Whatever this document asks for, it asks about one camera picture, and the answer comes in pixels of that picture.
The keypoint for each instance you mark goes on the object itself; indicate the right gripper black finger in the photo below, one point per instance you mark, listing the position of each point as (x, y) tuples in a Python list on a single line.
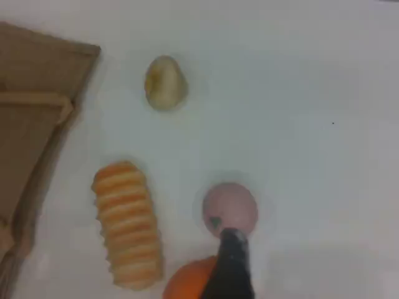
[(232, 271)]

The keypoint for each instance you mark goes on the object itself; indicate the pink peach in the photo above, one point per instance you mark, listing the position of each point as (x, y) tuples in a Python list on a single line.
[(230, 202)]

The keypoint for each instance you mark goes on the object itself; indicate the long ridged golden bread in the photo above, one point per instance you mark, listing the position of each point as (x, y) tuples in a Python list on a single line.
[(127, 224)]

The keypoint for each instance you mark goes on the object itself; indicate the brown jute tote bag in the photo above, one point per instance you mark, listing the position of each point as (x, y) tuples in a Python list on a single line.
[(31, 140)]

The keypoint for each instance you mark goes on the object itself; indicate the orange fruit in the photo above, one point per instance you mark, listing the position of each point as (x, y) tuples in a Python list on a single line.
[(187, 280)]

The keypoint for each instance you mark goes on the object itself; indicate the pale yellow-green pear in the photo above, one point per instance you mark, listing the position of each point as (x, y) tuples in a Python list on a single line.
[(165, 84)]

